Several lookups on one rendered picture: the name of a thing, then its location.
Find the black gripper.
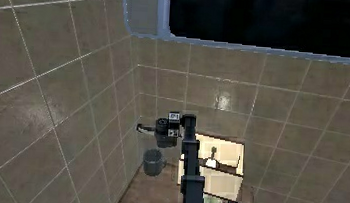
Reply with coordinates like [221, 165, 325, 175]
[135, 116, 180, 150]

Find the grey mug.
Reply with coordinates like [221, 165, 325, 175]
[141, 147, 168, 178]

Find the dark window with blue-grey frame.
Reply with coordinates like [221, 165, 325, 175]
[117, 0, 350, 66]

